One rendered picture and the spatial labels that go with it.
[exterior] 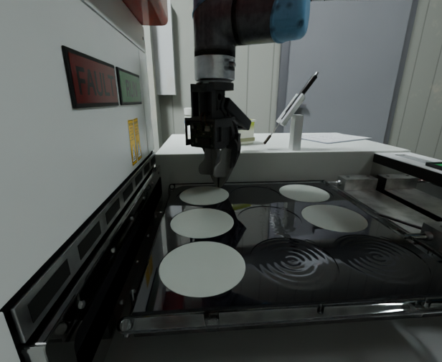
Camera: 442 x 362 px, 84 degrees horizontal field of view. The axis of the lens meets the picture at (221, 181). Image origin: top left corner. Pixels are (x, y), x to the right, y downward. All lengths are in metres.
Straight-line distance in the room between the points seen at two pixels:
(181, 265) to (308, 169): 0.43
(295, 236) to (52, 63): 0.33
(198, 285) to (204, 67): 0.35
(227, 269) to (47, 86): 0.24
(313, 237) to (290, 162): 0.28
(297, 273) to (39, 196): 0.25
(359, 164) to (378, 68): 2.10
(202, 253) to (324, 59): 2.30
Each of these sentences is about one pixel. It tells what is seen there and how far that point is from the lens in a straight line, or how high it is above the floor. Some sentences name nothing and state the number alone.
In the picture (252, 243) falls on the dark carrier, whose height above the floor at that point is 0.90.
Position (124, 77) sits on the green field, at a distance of 0.40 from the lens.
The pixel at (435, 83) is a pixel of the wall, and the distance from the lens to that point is 3.19.
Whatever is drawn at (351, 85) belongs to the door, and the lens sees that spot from 2.61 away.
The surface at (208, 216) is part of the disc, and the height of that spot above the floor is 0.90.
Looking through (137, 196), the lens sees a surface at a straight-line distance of 0.40.
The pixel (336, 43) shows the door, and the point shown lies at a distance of 2.56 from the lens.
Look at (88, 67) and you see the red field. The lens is 0.29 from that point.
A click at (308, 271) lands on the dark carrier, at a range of 0.31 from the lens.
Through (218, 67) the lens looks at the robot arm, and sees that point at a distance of 0.46.
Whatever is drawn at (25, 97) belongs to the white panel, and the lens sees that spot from 0.20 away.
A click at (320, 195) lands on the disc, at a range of 0.53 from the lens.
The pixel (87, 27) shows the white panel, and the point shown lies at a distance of 0.31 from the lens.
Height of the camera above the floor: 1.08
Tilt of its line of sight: 18 degrees down
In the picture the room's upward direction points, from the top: straight up
